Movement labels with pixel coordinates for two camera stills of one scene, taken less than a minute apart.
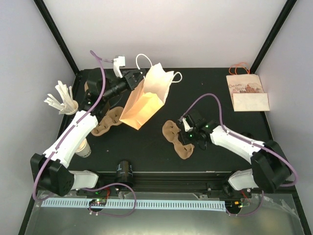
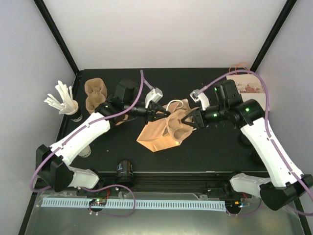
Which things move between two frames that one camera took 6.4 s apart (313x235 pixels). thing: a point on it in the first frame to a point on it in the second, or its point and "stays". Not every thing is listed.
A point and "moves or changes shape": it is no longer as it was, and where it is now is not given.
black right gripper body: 190,139 to 199,118
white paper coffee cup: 84,150 stays
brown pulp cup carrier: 170,129 moves or changes shape
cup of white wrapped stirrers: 67,105 stays
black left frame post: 51,24 stays
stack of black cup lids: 124,174 stays
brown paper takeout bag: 148,99 to 181,105
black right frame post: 280,22 stays
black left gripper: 132,82 to 153,107
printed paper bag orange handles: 246,89 stays
